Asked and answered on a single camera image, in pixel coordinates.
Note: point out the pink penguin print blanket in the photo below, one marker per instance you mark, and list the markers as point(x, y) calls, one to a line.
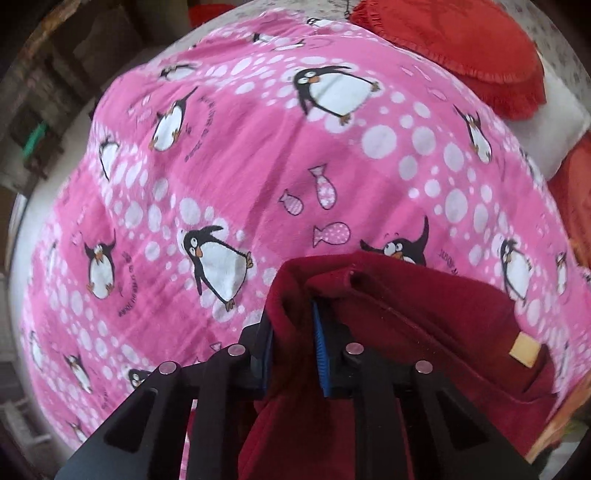
point(258, 152)

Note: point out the white pillow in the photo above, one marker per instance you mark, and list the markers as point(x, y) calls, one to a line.
point(558, 124)

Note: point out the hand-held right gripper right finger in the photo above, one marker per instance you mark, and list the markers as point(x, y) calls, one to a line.
point(321, 350)

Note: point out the large red heart pillow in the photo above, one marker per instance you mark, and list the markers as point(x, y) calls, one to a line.
point(461, 41)

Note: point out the dark wooden cabinet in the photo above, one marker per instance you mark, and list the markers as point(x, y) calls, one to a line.
point(69, 69)

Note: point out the small red heart pillow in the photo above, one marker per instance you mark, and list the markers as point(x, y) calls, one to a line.
point(577, 194)

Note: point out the dark red sweater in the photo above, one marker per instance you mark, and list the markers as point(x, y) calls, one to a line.
point(415, 332)

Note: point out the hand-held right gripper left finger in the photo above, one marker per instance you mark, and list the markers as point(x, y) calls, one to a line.
point(264, 364)

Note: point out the orange printed blanket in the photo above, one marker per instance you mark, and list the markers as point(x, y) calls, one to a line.
point(563, 420)

